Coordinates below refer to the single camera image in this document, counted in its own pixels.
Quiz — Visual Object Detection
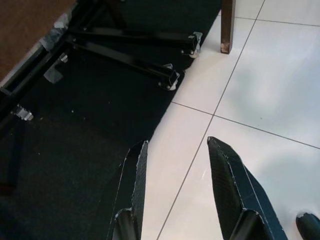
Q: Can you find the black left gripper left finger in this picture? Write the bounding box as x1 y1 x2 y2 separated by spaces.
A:
104 139 150 240

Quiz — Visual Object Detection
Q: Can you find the dark floor mat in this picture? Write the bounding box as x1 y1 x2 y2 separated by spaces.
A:
0 0 222 240

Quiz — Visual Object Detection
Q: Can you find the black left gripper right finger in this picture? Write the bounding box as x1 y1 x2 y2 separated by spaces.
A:
206 136 289 240

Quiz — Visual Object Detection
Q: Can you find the black metal table frame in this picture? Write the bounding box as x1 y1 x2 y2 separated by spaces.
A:
0 0 204 141

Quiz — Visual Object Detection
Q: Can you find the brown wooden chair leg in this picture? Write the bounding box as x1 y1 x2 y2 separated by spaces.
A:
219 0 237 54

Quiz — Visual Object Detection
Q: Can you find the brown wooden table top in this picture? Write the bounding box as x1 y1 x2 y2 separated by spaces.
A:
0 0 79 83

